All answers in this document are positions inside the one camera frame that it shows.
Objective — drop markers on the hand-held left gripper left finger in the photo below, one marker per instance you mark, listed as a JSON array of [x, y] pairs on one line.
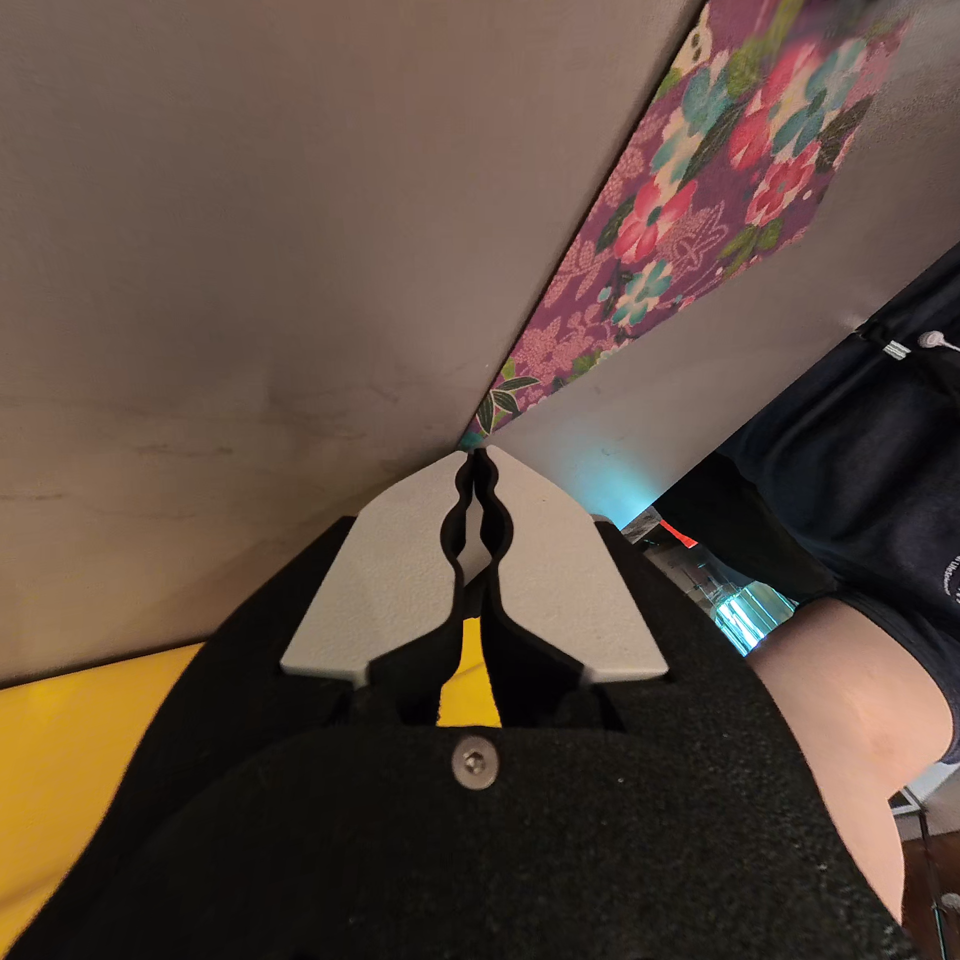
[[367, 592]]

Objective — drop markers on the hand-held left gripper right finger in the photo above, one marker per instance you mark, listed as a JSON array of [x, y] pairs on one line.
[[570, 592]]

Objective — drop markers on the purple floral origami paper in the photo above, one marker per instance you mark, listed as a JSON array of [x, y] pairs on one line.
[[675, 225]]

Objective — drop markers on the person's bare leg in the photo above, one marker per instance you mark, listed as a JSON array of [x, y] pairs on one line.
[[840, 712]]

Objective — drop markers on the yellow sheet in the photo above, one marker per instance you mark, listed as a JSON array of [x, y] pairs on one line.
[[60, 750]]

